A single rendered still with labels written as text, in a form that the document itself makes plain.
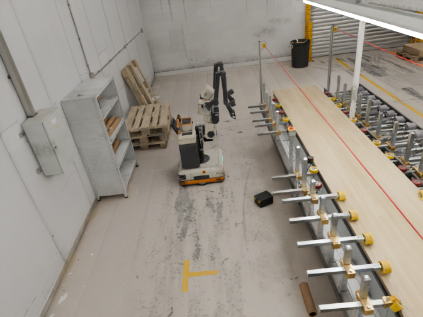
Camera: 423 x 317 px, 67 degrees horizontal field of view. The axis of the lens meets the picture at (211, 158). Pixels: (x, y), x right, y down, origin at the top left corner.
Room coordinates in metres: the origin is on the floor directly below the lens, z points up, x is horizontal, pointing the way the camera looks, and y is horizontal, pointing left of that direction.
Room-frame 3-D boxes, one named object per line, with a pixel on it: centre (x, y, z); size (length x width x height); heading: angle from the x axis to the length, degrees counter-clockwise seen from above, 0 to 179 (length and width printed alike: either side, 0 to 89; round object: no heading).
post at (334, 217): (1.64, -0.79, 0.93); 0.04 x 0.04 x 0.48; 87
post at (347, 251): (1.39, -0.78, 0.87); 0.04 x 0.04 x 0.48; 87
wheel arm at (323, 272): (1.35, -0.76, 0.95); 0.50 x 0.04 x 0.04; 87
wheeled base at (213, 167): (4.15, 0.17, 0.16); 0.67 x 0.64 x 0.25; 87
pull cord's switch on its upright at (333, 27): (4.89, -2.06, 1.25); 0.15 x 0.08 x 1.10; 177
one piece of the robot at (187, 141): (4.16, 0.26, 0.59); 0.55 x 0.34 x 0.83; 177
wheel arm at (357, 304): (1.10, -0.68, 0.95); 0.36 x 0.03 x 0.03; 87
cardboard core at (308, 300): (1.80, -0.70, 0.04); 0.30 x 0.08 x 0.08; 177
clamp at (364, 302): (1.12, -0.76, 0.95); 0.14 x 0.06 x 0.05; 177
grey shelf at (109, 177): (4.26, 1.49, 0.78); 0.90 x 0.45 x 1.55; 177
